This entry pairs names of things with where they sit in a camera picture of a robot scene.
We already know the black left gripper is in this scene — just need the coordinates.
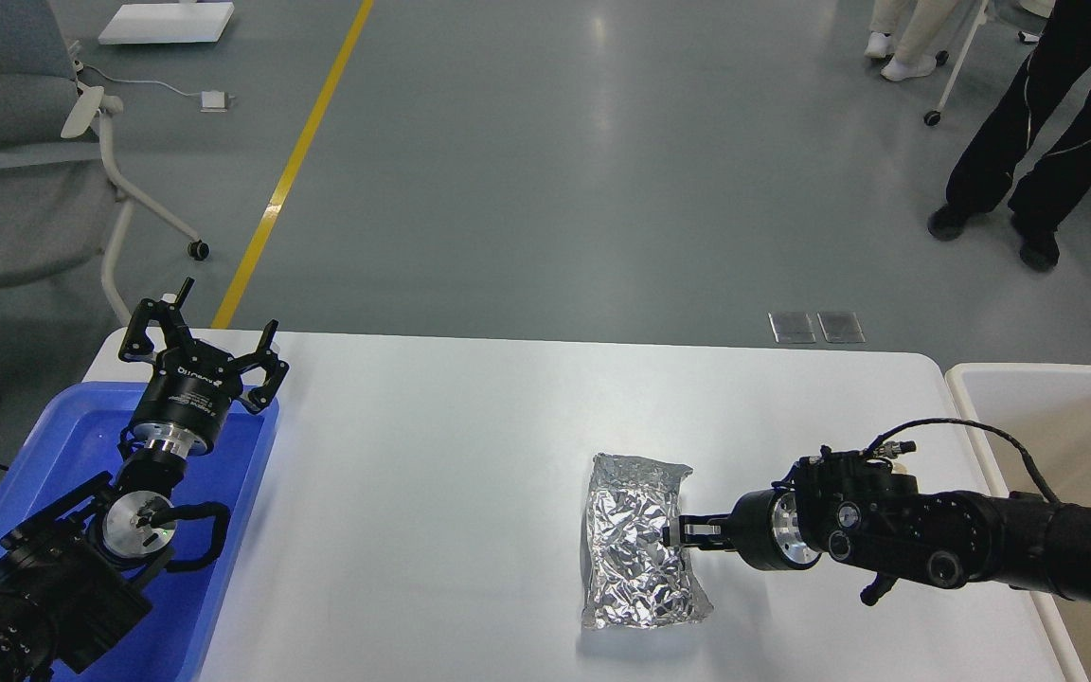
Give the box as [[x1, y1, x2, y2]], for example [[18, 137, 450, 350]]
[[118, 278, 289, 455]]

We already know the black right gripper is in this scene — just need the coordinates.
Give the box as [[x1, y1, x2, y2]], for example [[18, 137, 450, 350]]
[[663, 489, 822, 571]]

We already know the aluminium foil packet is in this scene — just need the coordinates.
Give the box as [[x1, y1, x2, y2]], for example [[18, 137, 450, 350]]
[[582, 453, 714, 630]]

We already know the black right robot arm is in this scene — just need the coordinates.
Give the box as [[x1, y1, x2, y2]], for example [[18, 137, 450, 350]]
[[661, 427, 1091, 607]]

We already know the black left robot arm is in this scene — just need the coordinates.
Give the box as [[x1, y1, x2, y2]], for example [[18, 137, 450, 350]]
[[0, 278, 289, 681]]

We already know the blue plastic bin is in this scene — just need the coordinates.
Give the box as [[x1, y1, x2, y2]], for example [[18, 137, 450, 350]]
[[0, 383, 280, 681]]

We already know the left metal floor plate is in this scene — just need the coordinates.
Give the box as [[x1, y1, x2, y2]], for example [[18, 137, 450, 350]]
[[769, 312, 817, 345]]

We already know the metal floor plate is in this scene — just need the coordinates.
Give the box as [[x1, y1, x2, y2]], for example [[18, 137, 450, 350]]
[[769, 312, 817, 345], [815, 311, 867, 344]]

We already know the right metal floor plate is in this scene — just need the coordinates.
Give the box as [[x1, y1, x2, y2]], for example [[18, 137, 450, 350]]
[[815, 311, 867, 344]]

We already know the grey office chair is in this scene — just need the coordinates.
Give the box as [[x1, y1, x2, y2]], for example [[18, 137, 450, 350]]
[[0, 1, 209, 322]]

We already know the white plastic bin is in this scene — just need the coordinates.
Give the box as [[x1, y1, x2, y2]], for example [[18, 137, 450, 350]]
[[945, 363, 1091, 681]]

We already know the white wheeled stand leg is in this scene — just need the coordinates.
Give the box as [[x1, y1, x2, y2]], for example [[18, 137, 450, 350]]
[[922, 1, 993, 128]]

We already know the person in beige trousers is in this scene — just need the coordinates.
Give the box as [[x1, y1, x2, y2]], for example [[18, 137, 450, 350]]
[[863, 1, 958, 82]]

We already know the person in black trousers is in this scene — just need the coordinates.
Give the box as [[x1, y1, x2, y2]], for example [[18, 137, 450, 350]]
[[927, 1, 1091, 272]]

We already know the white power adapter with cable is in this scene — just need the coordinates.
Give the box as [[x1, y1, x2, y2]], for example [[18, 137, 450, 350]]
[[74, 60, 233, 113]]

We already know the white flat base plate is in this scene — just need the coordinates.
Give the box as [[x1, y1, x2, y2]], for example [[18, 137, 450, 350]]
[[97, 1, 235, 45]]

